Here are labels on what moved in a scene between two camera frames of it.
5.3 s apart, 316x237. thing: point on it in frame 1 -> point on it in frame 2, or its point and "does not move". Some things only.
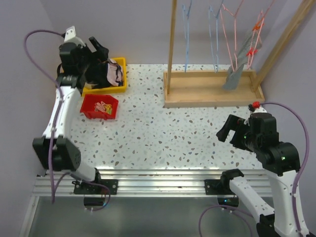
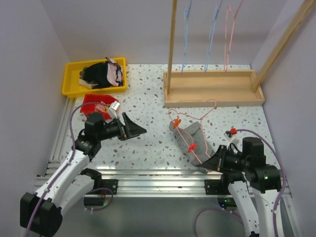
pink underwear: [114, 75] does not move
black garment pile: [97, 72] does not move
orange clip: [257, 26] -> [177, 122]
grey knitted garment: [252, 42] -> [192, 139]
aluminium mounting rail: [136, 183] does not move
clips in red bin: [102, 107] does not move
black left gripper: [101, 53] -> [130, 130]
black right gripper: [237, 123] -> [217, 161]
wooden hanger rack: [182, 89] does not move
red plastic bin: [88, 106] does not move
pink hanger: [258, 30] -> [202, 118]
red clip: [252, 51] -> [192, 146]
